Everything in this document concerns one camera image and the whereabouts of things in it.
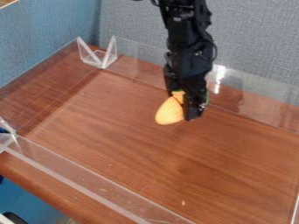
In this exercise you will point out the clear acrylic left bracket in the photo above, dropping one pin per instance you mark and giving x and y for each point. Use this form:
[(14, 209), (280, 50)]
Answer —
[(8, 136)]

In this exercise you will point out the clear acrylic front wall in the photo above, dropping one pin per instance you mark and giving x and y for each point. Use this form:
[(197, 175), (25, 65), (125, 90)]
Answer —
[(104, 191)]

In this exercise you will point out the clear acrylic corner bracket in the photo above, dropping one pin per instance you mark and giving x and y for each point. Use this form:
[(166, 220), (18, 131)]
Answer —
[(98, 59)]

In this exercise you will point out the yellow green toy corn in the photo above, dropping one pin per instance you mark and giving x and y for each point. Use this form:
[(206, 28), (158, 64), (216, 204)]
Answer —
[(169, 113)]

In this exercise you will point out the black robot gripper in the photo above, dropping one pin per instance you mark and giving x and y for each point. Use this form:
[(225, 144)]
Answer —
[(190, 52)]

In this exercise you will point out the clear acrylic back wall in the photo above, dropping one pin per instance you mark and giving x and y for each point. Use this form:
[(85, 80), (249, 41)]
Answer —
[(264, 100)]

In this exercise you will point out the clear acrylic wall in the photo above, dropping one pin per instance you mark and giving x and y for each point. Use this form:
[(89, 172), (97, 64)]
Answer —
[(104, 191), (264, 100)]

